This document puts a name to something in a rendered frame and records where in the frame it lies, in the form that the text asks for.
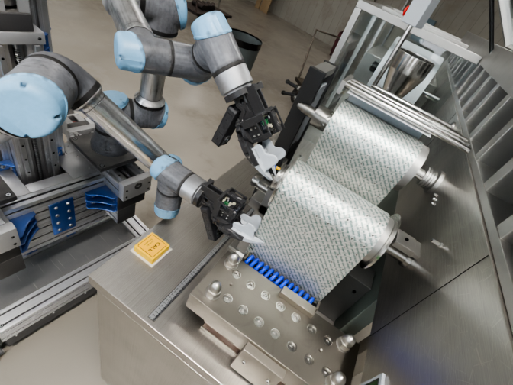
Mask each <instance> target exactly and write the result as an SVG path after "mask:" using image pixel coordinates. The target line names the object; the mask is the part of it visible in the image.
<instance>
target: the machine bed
mask: <svg viewBox="0 0 513 385"><path fill-rule="evenodd" d="M314 148H315V145H314V144H313V143H311V142H310V141H307V140H306V139H304V138H302V140H301V142H300V144H299V146H298V148H297V150H296V152H295V154H294V156H293V158H292V160H291V162H290V163H289V166H290V165H291V164H292V162H293V161H294V160H295V159H296V157H297V156H299V155H302V161H303V162H305V163H306V162H307V160H308V158H309V157H310V155H311V152H312V151H313V150H314ZM256 173H260V172H259V171H258V170H257V169H256V168H255V167H253V166H252V164H251V163H250V162H249V160H248V159H247V158H246V157H245V158H244V159H242V161H240V162H239V163H237V164H236V165H235V166H233V167H232V168H230V169H229V170H228V171H227V172H226V173H224V174H223V175H221V176H220V177H218V178H217V179H216V180H215V181H214V184H213V185H214V186H216V187H218V188H219V189H220V190H222V191H223V192H224V191H225V190H227V189H230V188H231V187H232V188H234V189H235V190H237V191H238V192H239V193H241V194H243V195H244V196H246V197H247V201H246V205H245V207H244V209H243V210H242V211H243V212H245V213H247V212H248V211H249V210H250V209H251V208H252V207H250V206H249V205H248V203H249V201H250V200H249V198H251V196H252V194H253V191H254V190H255V188H254V187H253V186H251V185H250V181H251V180H252V179H253V177H254V175H255V174H256ZM260 174H261V173H260ZM152 232H153V233H154V234H155V235H156V236H158V237H159V238H161V239H162V240H163V241H165V242H166V243H167V244H169V247H170V248H172V250H171V251H170V252H169V253H168V254H167V255H166V256H165V257H164V258H162V259H161V260H160V261H159V262H158V263H157V264H156V265H154V266H153V267H151V266H149V265H148V264H146V263H145V262H144V261H143V260H141V259H140V258H139V257H138V256H136V255H135V254H134V253H132V252H131V249H132V248H134V246H135V245H136V244H138V243H139V242H140V241H142V240H143V239H144V238H145V237H146V236H148V235H149V234H151V233H152ZM224 236H225V234H223V235H222V236H221V237H220V238H219V239H218V240H217V241H212V240H209V239H208V236H207V232H206V229H205V224H204V221H203V217H202V212H201V209H200V207H199V208H197V207H196V206H194V205H193V204H190V203H189V202H185V203H184V204H183V205H181V209H180V210H179V214H178V215H177V216H176V217H175V218H171V219H163V220H162V221H160V222H159V223H157V224H156V225H154V226H153V227H152V228H151V229H149V230H148V231H146V232H145V233H144V234H142V235H141V236H140V237H139V238H137V239H136V240H135V241H133V242H132V243H130V244H129V245H128V246H127V247H125V248H124V249H123V250H121V251H120V252H118V253H117V254H116V255H115V256H113V257H112V258H111V259H109V260H108V261H106V262H105V263H104V264H103V265H101V266H100V267H99V268H97V269H96V270H94V271H93V272H92V273H90V274H89V275H88V277H89V284H91V285H92V286H93V287H94V288H96V289H97V290H98V291H99V292H100V293H101V294H102V295H103V296H105V297H106V298H107V299H109V300H110V301H111V302H112V303H114V304H115V305H116V306H117V307H118V308H119V309H120V310H122V311H123V312H124V313H126V314H127V315H128V316H129V317H131V318H132V319H133V320H134V321H135V322H136V323H137V324H139V325H140V326H141V327H142V328H144V329H145V330H146V331H147V332H149V333H150V334H151V335H152V336H153V337H154V338H156V339H157V340H158V341H159V342H161V343H162V344H163V345H164V346H166V347H167V348H168V349H169V350H171V352H172V353H174V354H175V355H176V356H177V357H179V358H180V359H181V360H182V361H184V362H185V363H186V364H188V365H189V366H190V367H191V368H192V369H193V370H194V371H196V372H197V373H198V374H199V375H201V376H202V377H203V378H205V379H206V380H207V381H208V382H209V383H210V384H211V385H253V384H252V383H251V382H250V381H249V380H247V379H246V378H245V377H243V376H242V375H241V374H239V373H238V372H237V371H236V370H235V369H233V368H232V367H231V363H232V361H233V360H234V359H235V357H236V356H235V355H233V354H232V353H231V352H229V350H227V349H226V348H225V347H223V346H222V345H221V344H219V343H218V342H217V341H215V340H214V339H213V338H212V337H211V336H210V335H208V334H207V333H206V332H204V331H203V330H201V327H202V325H203V324H204V319H202V318H201V317H200V316H198V315H197V314H196V313H194V312H193V311H192V310H191V309H190V308H188V307H187V306H186V303H187V301H188V298H189V295H190V293H191V292H192V291H193V290H194V288H196V287H197V285H198V284H199V283H200V282H201V281H202V279H203V278H204V277H205V276H206V275H207V274H208V272H209V271H210V270H211V269H212V268H213V267H214V265H215V264H216V263H217V262H218V261H219V260H220V259H221V258H222V257H223V256H224V255H225V253H226V252H227V251H230V252H231V253H233V252H234V251H233V250H231V249H230V248H229V245H230V244H231V243H232V242H233V240H234V239H233V238H231V239H230V240H229V241H228V242H227V243H226V245H225V246H223V248H222V249H221V250H220V251H219V252H218V253H217V254H216V255H215V256H214V257H213V258H212V259H211V261H210V262H209V263H208V264H207V265H206V266H205V267H204V268H203V269H202V271H201V272H200V273H199V274H198V275H197V276H196V277H195V278H194V280H193V281H192V282H191V283H190V284H189V285H188V286H187V287H186V288H185V289H184V290H183V291H182V292H181V293H180V294H179V295H178V297H177V298H176V299H175V300H174V301H173V302H172V303H171V304H170V305H169V307H168V308H167V309H166V310H165V311H164V312H163V313H162V314H161V316H160V317H159V318H158V319H157V320H156V321H155V322H153V321H152V320H151V319H149V318H148V315H149V314H150V313H151V312H152V311H153V310H154V309H155V308H156V307H157V306H158V305H159V304H160V303H161V302H162V301H163V300H164V299H165V298H166V297H167V296H168V295H169V294H170V293H171V292H172V291H173V290H174V289H175V287H176V286H177V285H178V284H179V283H180V282H181V281H182V280H183V279H184V278H185V277H186V276H187V275H188V274H189V273H190V272H191V270H192V269H193V268H194V267H195V266H196V265H197V264H198V263H199V262H200V261H201V260H202V259H203V258H204V257H205V256H206V255H207V253H208V252H209V251H210V250H211V249H212V248H213V247H214V246H215V245H216V244H217V243H218V242H219V241H220V240H221V239H222V238H223V237H224Z"/></svg>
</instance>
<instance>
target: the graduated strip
mask: <svg viewBox="0 0 513 385"><path fill-rule="evenodd" d="M254 210H255V209H253V208H251V209H250V210H249V211H248V212H247V213H246V214H247V215H249V216H250V217H251V216H252V214H253V212H254ZM230 239H231V238H230V237H228V236H227V235H225V236H224V237H223V238H222V239H221V240H220V241H219V242H218V243H217V244H216V245H215V246H214V247H213V248H212V249H211V250H210V251H209V252H208V253H207V255H206V256H205V257H204V258H203V259H202V260H201V261H200V262H199V263H198V264H197V265H196V266H195V267H194V268H193V269H192V270H191V272H190V273H189V274H188V275H187V276H186V277H185V278H184V279H183V280H182V281H181V282H180V283H179V284H178V285H177V286H176V287H175V289H174V290H173V291H172V292H171V293H170V294H169V295H168V296H167V297H166V298H165V299H164V300H163V301H162V302H161V303H160V304H159V305H158V306H157V307H156V308H155V309H154V310H153V311H152V312H151V313H150V314H149V315H148V318H149V319H151V320H152V321H153V322H155V321H156V320H157V319H158V318H159V317H160V316H161V314H162V313H163V312H164V311H165V310H166V309H167V308H168V307H169V305H170V304H171V303H172V302H173V301H174V300H175V299H176V298H177V297H178V295H179V294H180V293H181V292H182V291H183V290H184V289H185V288H186V287H187V286H188V285H189V284H190V283H191V282H192V281H193V280H194V278H195V277H196V276H197V275H198V274H199V273H200V272H201V271H202V269H203V268H204V267H205V266H206V265H207V264H208V263H209V262H210V261H211V259H212V258H213V257H214V256H215V255H216V254H217V253H218V252H219V251H220V250H221V249H222V248H223V246H225V245H226V243H227V242H228V241H229V240H230Z"/></svg>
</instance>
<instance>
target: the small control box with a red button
mask: <svg viewBox="0 0 513 385"><path fill-rule="evenodd" d="M439 2H440V0H413V1H412V3H411V4H410V5H409V6H407V7H406V8H405V10H404V11H403V14H402V15H403V18H402V21H403V22H405V23H406V24H409V25H411V26H412V27H414V28H418V29H422V28H423V27H424V25H425V24H426V22H427V21H428V19H429V17H430V16H431V14H432V13H433V11H434V9H435V8H436V7H437V5H438V3H439Z"/></svg>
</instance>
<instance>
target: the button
mask: <svg viewBox="0 0 513 385"><path fill-rule="evenodd" d="M168 250H169V244H167V243H166V242H165V241H163V240H162V239H161V238H159V237H158V236H156V235H155V234H154V233H153V232H152V233H151V234H149V235H148V236H146V237H145V238H144V239H143V240H142V241H140V242H139V243H138V244H136V245H135V246H134V251H135V252H137V253H138V254H139V255H140V256H141V257H143V258H144V259H145V260H147V261H148V262H150V263H151V264H153V263H154V262H155V261H157V260H158V259H159V258H160V257H161V256H162V255H164V254H165V253H166V252H167V251H168Z"/></svg>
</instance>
